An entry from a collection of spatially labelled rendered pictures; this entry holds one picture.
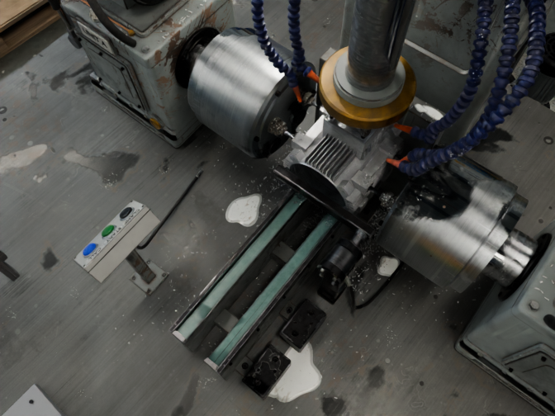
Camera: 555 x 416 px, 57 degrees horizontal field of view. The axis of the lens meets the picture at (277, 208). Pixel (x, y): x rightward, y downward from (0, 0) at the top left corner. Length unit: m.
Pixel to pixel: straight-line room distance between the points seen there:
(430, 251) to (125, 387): 0.73
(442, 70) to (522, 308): 0.50
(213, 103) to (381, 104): 0.38
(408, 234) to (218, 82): 0.50
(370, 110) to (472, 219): 0.27
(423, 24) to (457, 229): 0.41
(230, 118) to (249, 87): 0.08
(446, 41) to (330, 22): 0.66
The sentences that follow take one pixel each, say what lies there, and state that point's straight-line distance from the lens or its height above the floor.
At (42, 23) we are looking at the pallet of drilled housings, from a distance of 3.08.
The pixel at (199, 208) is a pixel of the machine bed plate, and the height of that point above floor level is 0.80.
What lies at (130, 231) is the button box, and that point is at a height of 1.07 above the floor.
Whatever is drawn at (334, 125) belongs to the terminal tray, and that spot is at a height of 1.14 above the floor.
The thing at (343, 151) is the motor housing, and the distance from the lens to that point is 1.07.
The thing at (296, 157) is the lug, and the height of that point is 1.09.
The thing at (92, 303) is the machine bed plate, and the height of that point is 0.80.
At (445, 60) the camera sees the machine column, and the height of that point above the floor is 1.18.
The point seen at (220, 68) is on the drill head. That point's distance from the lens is 1.12.
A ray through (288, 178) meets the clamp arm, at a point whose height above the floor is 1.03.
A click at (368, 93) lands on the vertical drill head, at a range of 0.94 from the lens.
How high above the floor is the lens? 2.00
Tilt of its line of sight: 65 degrees down
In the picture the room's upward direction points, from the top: 3 degrees counter-clockwise
